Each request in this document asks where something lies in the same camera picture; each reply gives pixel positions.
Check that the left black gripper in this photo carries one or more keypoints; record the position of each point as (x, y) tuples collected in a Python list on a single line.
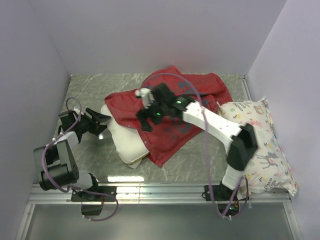
[(96, 117)]

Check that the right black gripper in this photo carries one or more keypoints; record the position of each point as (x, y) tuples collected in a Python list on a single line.
[(145, 113)]

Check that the white pillow yellow edge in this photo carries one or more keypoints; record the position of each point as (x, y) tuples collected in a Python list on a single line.
[(129, 146)]

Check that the red pillowcase grey print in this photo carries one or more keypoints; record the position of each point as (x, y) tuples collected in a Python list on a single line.
[(162, 129)]

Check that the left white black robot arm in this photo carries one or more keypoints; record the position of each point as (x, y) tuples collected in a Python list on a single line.
[(55, 163)]

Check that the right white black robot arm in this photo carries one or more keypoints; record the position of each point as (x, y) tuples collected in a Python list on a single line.
[(239, 139)]

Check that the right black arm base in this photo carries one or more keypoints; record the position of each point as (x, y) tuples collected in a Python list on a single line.
[(223, 194)]

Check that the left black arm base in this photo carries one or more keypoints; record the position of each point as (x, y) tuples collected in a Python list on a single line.
[(92, 204)]

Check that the floral patterned white pillow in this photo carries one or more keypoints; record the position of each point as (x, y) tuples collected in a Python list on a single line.
[(269, 168)]

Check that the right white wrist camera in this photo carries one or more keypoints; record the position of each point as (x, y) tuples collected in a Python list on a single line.
[(146, 97)]

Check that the aluminium mounting rail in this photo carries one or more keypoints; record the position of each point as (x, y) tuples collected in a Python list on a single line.
[(167, 211)]

